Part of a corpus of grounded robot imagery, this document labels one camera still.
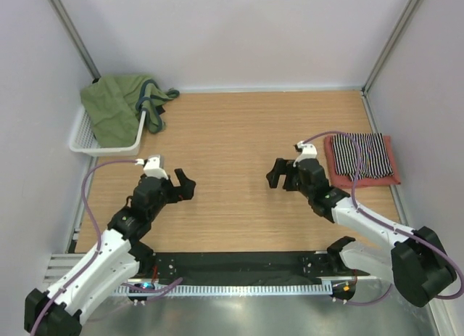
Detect salmon red tank top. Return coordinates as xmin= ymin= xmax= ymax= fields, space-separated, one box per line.
xmin=323 ymin=135 xmax=401 ymax=189

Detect black white striped tank top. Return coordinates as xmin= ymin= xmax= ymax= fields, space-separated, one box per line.
xmin=331 ymin=133 xmax=394 ymax=180

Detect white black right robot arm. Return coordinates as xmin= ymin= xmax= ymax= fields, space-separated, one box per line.
xmin=266 ymin=158 xmax=463 ymax=307

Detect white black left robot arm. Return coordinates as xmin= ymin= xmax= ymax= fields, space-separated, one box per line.
xmin=24 ymin=168 xmax=196 ymax=335

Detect green tank top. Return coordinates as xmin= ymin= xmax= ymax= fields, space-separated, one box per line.
xmin=80 ymin=74 xmax=180 ymax=148

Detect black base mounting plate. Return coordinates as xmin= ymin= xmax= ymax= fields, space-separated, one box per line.
xmin=133 ymin=250 xmax=363 ymax=282

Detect white plastic basket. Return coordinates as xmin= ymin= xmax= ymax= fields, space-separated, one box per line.
xmin=68 ymin=106 xmax=146 ymax=157

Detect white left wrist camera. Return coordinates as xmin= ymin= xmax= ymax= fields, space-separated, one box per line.
xmin=136 ymin=155 xmax=169 ymax=180

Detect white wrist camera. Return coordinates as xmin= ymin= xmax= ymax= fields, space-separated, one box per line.
xmin=293 ymin=141 xmax=318 ymax=167
xmin=136 ymin=155 xmax=169 ymax=180

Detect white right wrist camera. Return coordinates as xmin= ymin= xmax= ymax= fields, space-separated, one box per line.
xmin=293 ymin=141 xmax=318 ymax=167

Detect slotted grey cable duct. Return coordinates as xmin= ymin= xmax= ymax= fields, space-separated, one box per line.
xmin=115 ymin=282 xmax=333 ymax=297

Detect aluminium frame rail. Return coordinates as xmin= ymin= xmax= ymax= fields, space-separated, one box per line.
xmin=43 ymin=253 xmax=84 ymax=283

